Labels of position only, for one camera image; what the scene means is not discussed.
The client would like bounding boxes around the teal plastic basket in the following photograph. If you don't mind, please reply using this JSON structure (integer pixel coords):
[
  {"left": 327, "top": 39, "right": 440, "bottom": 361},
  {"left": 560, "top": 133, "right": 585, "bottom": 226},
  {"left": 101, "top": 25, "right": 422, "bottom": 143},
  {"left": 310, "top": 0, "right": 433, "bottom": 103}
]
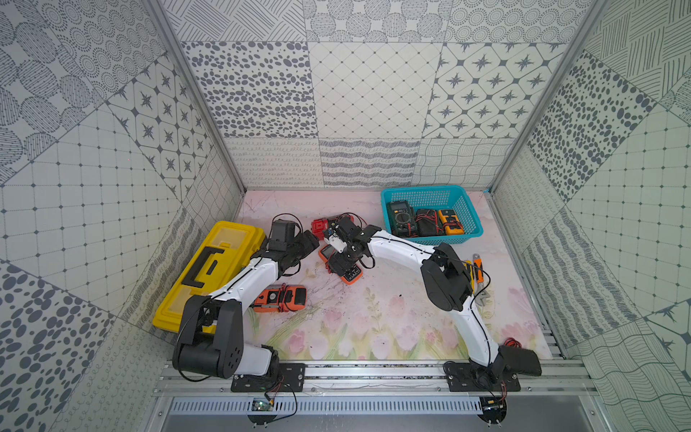
[{"left": 381, "top": 185, "right": 484, "bottom": 246}]

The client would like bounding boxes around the aluminium mounting rail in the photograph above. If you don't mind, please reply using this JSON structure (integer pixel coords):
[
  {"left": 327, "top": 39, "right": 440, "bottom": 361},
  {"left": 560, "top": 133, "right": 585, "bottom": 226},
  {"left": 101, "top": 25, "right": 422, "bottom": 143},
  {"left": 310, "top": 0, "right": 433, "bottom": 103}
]
[{"left": 153, "top": 358, "right": 597, "bottom": 399}]

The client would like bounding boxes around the small black multimeter face down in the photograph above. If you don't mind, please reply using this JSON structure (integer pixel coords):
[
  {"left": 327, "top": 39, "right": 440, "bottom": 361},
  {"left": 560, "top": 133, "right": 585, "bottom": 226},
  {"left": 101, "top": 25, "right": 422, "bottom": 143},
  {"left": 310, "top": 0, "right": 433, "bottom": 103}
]
[{"left": 415, "top": 209, "right": 444, "bottom": 237}]

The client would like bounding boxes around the yellow black toolbox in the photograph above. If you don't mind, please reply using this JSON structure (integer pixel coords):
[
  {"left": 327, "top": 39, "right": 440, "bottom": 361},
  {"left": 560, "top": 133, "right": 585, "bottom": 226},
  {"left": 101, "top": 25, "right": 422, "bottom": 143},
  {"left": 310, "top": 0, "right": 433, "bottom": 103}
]
[{"left": 152, "top": 221, "right": 266, "bottom": 333}]

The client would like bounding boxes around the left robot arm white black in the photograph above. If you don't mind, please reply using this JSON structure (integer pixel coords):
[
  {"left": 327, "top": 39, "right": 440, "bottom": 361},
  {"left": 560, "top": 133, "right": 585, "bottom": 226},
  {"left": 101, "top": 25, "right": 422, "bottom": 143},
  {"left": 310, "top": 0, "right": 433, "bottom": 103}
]
[{"left": 172, "top": 219, "right": 319, "bottom": 383}]

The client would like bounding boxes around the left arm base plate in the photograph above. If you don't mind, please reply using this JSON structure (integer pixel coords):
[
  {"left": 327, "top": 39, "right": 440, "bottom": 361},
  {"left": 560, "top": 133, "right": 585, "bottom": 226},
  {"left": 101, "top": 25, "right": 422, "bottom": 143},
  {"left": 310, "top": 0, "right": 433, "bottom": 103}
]
[{"left": 231, "top": 362, "right": 307, "bottom": 393}]

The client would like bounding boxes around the yellow orange multimeter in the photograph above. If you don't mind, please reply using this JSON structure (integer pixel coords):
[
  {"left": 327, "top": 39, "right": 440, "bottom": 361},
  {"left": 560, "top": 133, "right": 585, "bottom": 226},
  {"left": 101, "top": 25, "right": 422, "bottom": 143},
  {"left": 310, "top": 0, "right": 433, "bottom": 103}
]
[{"left": 437, "top": 209, "right": 465, "bottom": 236}]

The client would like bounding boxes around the yellow black utility knife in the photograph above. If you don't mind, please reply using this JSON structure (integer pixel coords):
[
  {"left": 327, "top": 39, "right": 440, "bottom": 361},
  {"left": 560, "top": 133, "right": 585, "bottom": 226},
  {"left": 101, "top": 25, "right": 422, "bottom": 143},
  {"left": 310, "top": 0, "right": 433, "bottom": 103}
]
[{"left": 464, "top": 261, "right": 476, "bottom": 294}]

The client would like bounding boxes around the orange multimeter face down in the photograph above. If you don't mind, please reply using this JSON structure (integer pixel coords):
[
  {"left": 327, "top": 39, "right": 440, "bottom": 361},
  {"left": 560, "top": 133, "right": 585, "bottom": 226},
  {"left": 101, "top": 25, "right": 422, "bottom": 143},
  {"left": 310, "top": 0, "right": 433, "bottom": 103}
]
[{"left": 251, "top": 284, "right": 307, "bottom": 313}]

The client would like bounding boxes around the dark red-trim multimeter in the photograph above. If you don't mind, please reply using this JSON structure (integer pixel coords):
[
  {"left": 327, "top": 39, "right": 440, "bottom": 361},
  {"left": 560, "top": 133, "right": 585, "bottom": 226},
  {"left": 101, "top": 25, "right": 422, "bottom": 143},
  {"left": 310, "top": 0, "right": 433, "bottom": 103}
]
[{"left": 386, "top": 201, "right": 417, "bottom": 238}]

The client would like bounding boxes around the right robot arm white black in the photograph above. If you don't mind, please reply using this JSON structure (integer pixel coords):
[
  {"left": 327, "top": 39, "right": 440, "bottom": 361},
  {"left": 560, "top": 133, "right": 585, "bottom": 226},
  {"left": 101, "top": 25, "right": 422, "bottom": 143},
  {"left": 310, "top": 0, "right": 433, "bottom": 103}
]
[{"left": 323, "top": 217, "right": 542, "bottom": 381}]

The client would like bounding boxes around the orange Victor multimeter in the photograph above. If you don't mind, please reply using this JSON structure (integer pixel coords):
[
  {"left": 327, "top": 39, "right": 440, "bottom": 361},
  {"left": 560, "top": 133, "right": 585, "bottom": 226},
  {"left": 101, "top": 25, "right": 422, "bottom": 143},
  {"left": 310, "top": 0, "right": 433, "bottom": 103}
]
[{"left": 319, "top": 244, "right": 363, "bottom": 285}]

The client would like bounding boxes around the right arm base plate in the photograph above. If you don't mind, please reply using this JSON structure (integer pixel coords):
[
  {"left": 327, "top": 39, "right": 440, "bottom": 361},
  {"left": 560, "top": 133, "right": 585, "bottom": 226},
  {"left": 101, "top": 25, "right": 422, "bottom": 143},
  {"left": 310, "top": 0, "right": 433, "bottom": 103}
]
[{"left": 443, "top": 361, "right": 521, "bottom": 393}]

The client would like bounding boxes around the red multimeter face down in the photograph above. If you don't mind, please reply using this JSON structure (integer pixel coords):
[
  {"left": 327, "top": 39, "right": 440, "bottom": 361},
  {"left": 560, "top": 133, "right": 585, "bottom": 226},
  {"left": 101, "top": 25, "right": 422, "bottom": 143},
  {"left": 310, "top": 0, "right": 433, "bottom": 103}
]
[{"left": 311, "top": 218, "right": 335, "bottom": 241}]

